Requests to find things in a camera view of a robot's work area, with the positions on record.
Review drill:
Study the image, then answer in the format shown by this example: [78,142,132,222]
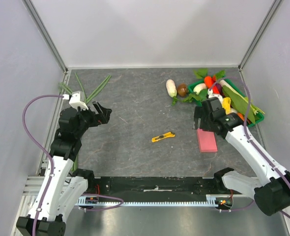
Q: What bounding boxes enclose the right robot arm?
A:
[194,97,290,216]

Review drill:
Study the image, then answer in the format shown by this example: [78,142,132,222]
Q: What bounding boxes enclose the green plastic tray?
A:
[188,78,264,127]

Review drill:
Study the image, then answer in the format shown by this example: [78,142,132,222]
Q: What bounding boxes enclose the green leafy vegetable toy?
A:
[172,89,208,106]

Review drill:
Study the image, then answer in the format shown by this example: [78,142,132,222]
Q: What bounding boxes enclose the white cable duct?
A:
[75,196,232,207]

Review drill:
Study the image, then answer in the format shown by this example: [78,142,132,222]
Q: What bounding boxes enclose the yellow cabbage toy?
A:
[222,97,231,115]

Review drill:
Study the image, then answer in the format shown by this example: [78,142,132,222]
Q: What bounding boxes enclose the green corn toy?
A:
[222,86,256,123]

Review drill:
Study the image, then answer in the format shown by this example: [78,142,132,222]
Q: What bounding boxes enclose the green long beans bundle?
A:
[58,71,112,172]

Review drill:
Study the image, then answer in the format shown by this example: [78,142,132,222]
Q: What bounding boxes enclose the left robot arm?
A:
[16,102,112,236]

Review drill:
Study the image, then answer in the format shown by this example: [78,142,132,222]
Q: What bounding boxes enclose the white radish toy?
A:
[166,79,177,97]

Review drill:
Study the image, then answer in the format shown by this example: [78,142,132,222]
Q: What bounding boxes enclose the pink express box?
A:
[197,129,218,152]

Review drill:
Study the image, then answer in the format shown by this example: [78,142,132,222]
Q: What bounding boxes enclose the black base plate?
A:
[86,177,238,195]

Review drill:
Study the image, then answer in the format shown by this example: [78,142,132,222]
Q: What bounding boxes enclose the yellow utility knife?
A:
[151,132,175,143]

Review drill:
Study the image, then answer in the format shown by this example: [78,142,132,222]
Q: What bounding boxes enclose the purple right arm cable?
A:
[207,78,290,224]

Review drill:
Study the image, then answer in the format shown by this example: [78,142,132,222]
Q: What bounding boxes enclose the white turnip toy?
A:
[193,83,207,95]

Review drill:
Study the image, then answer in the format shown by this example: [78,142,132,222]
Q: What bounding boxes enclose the orange carrot toy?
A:
[204,76,215,89]

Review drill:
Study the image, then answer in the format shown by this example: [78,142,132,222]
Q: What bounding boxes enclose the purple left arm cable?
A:
[22,94,124,236]

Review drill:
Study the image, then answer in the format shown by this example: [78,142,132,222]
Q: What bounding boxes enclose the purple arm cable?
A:
[22,94,124,236]
[207,78,290,224]

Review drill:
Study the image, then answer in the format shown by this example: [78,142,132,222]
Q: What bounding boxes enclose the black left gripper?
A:
[74,101,112,137]

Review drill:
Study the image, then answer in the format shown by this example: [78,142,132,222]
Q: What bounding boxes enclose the brown mushroom toy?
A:
[177,83,189,97]

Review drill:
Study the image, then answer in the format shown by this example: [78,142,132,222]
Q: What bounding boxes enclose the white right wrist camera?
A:
[207,89,222,99]

